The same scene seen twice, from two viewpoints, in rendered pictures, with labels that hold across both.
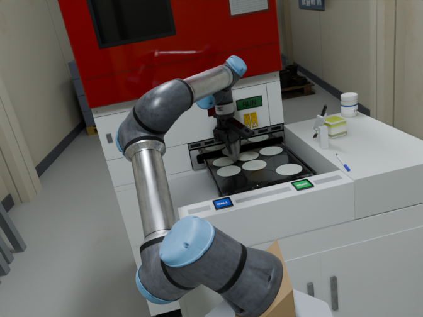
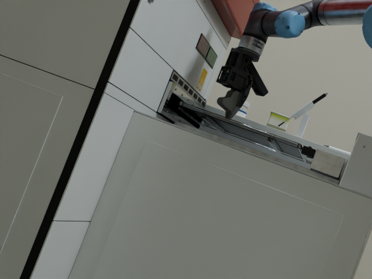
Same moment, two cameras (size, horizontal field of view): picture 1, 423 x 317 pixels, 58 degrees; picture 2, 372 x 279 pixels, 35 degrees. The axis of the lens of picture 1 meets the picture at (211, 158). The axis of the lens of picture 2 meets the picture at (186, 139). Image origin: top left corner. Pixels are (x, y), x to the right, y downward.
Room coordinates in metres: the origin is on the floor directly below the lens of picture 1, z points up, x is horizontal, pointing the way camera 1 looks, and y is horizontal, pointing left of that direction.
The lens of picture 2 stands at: (0.89, 1.57, 0.73)
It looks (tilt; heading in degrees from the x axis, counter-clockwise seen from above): 3 degrees up; 293
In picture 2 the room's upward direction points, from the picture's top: 21 degrees clockwise
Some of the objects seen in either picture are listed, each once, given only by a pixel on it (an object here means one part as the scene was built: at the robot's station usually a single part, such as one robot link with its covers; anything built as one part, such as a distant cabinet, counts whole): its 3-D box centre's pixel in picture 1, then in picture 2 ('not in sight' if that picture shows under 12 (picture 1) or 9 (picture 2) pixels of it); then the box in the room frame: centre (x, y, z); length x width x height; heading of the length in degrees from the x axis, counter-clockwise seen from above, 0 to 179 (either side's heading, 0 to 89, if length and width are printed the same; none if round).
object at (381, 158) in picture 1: (354, 154); (285, 159); (1.37, -0.56, 0.89); 0.62 x 0.35 x 0.14; 7
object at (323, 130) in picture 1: (320, 129); (300, 118); (1.35, -0.42, 1.03); 0.06 x 0.04 x 0.13; 7
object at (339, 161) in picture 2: not in sight; (329, 159); (1.15, -0.06, 0.89); 0.08 x 0.03 x 0.03; 7
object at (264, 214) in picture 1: (266, 213); (362, 175); (1.06, -0.14, 0.89); 0.55 x 0.09 x 0.14; 97
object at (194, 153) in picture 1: (238, 150); (184, 110); (1.63, -0.13, 0.89); 0.44 x 0.02 x 0.10; 97
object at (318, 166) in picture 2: not in sight; (326, 174); (1.17, -0.22, 0.87); 0.36 x 0.08 x 0.03; 97
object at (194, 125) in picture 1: (195, 131); (180, 57); (1.63, 0.05, 1.02); 0.81 x 0.03 x 0.40; 97
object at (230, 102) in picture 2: (228, 152); (230, 104); (1.48, -0.07, 0.95); 0.06 x 0.03 x 0.09; 48
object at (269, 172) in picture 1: (254, 165); (246, 133); (1.43, -0.17, 0.90); 0.34 x 0.34 x 0.01; 7
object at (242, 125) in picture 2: (211, 175); (238, 124); (1.40, 0.01, 0.90); 0.37 x 0.01 x 0.01; 7
